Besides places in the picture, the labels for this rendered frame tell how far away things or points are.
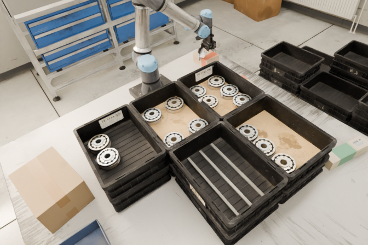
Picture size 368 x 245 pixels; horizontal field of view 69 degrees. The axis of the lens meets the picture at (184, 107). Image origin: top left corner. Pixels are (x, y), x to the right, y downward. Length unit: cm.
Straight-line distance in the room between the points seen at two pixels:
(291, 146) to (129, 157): 76
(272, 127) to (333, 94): 108
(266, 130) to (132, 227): 76
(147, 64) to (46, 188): 83
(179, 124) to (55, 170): 62
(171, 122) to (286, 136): 57
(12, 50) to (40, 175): 266
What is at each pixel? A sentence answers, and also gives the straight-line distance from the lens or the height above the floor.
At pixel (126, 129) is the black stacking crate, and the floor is 83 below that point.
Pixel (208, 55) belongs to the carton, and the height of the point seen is 77.
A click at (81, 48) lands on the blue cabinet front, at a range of 311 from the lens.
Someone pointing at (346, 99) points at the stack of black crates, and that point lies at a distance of 240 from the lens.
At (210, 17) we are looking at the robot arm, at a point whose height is 107.
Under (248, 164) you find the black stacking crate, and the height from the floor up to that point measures 83.
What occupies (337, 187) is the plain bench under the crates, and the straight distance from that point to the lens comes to 144.
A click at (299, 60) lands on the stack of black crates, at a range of 251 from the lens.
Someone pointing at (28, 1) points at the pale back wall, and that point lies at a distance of 375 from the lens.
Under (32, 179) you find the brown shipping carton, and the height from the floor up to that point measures 86.
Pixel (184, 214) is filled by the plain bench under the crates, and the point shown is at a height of 70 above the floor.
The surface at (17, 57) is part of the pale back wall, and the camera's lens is 393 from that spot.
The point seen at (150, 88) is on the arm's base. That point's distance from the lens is 168.
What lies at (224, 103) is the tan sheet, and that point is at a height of 83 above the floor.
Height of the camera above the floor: 185
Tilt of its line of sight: 43 degrees down
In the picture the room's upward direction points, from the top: 7 degrees counter-clockwise
